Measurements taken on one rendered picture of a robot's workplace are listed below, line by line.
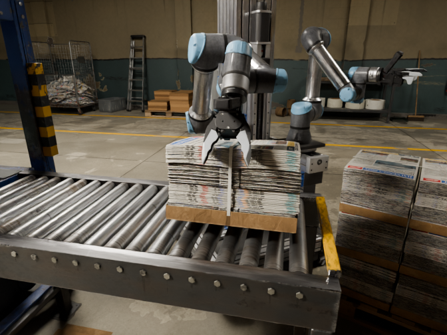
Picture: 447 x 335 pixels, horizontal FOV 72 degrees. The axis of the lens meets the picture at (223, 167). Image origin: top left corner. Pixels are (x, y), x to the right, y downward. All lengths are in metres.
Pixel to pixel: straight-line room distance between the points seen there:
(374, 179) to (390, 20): 6.90
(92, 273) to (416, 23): 8.04
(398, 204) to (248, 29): 1.16
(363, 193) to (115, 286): 1.10
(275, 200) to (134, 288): 0.44
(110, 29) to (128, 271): 8.60
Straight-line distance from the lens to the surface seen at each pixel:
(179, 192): 0.91
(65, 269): 0.99
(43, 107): 1.76
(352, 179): 1.53
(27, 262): 1.06
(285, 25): 7.99
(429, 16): 8.46
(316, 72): 1.98
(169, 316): 1.85
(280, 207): 0.86
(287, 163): 0.83
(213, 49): 1.32
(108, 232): 1.03
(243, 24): 1.83
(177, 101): 7.39
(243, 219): 0.87
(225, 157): 0.84
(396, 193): 1.52
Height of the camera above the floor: 1.29
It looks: 19 degrees down
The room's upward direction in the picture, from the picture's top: straight up
